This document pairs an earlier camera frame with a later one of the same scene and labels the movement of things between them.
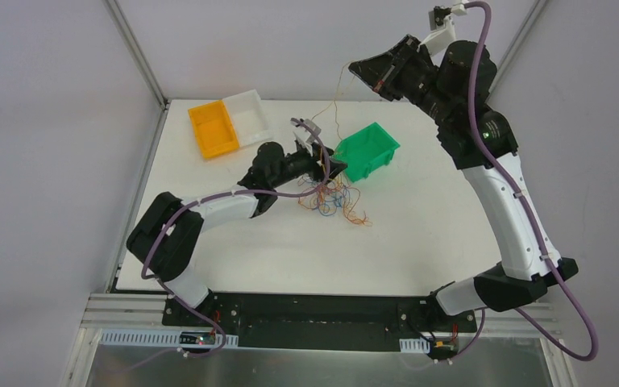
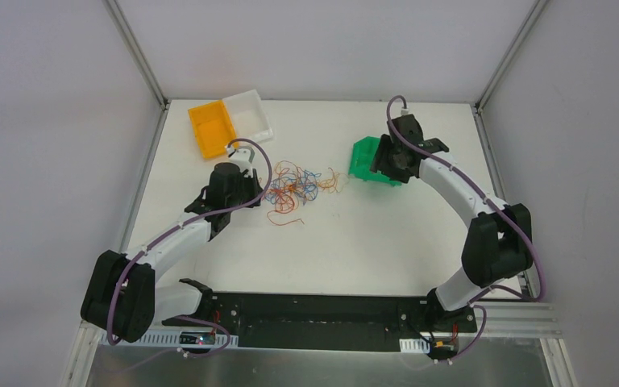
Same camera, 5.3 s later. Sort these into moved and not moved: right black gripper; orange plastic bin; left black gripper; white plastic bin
Moved: left black gripper; right black gripper
Not moved: orange plastic bin; white plastic bin
